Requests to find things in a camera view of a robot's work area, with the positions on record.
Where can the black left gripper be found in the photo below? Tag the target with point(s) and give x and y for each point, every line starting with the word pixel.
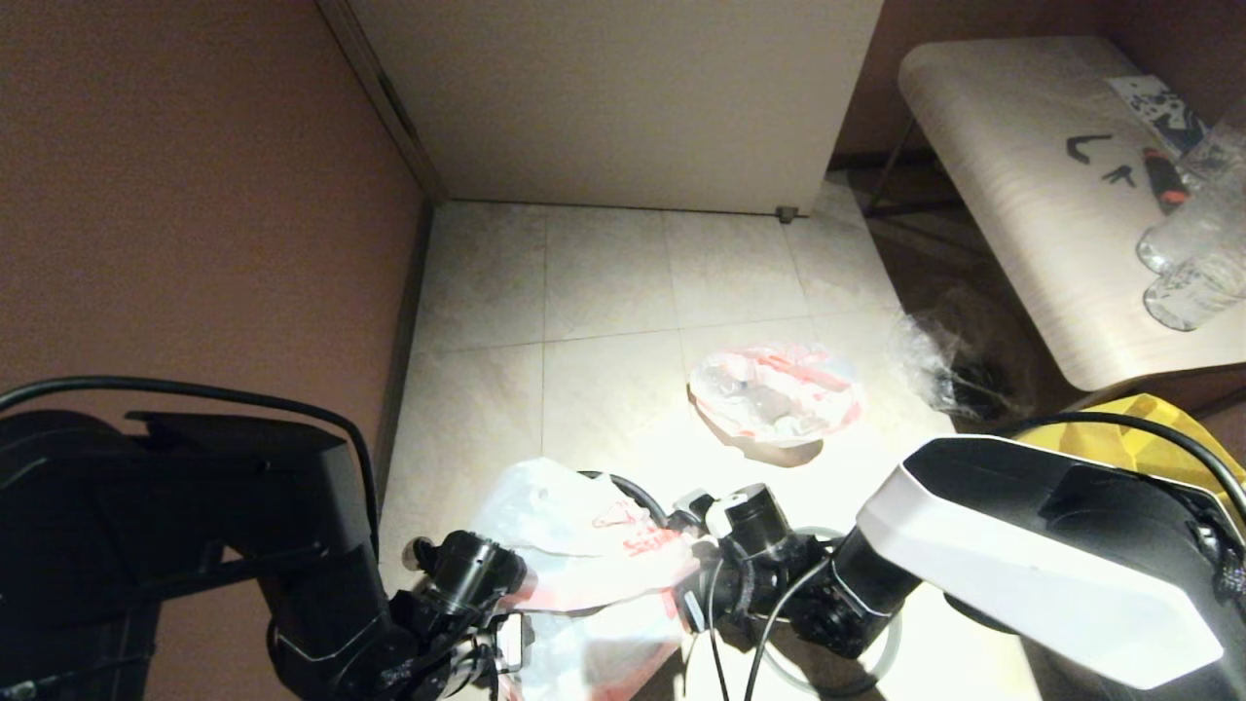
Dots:
pixel 467 584

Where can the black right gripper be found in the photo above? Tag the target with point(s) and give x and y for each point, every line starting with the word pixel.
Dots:
pixel 769 565

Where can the red-printed plastic bag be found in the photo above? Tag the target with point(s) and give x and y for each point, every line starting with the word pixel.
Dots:
pixel 565 526

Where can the black trash bin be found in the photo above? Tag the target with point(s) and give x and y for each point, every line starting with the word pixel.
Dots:
pixel 642 492

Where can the red-printed bag holding bottles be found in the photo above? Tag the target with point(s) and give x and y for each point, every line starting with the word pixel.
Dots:
pixel 827 389

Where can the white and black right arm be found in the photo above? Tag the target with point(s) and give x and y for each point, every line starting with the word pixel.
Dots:
pixel 1022 555

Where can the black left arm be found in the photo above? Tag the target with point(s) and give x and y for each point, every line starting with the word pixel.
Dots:
pixel 195 545

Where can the yellow fabric tote bag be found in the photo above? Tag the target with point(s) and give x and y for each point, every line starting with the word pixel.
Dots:
pixel 1149 428

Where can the small round floor knob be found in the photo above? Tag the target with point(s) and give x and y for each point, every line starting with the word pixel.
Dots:
pixel 421 552

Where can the small black lamp box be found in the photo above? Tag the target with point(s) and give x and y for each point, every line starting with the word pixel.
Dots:
pixel 693 611
pixel 514 641

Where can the clear crushed plastic bottle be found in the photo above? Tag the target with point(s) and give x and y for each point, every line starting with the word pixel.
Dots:
pixel 728 382

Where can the crumpled clear plastic wrap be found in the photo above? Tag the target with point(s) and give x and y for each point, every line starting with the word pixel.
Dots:
pixel 934 370

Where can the white wood-grain table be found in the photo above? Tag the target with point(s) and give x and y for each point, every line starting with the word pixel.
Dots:
pixel 1022 195

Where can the white cabinet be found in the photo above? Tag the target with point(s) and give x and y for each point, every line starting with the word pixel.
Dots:
pixel 623 97

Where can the clear plastic water bottle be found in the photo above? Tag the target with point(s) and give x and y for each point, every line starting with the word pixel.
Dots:
pixel 1197 214
pixel 1195 292

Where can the red and black tool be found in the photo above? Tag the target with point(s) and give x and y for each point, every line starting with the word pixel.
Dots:
pixel 1163 183

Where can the blue printed paper sheet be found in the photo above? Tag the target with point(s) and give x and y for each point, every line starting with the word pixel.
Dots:
pixel 1158 105

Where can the black and white wrist camera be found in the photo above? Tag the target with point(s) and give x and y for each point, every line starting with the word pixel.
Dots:
pixel 693 511

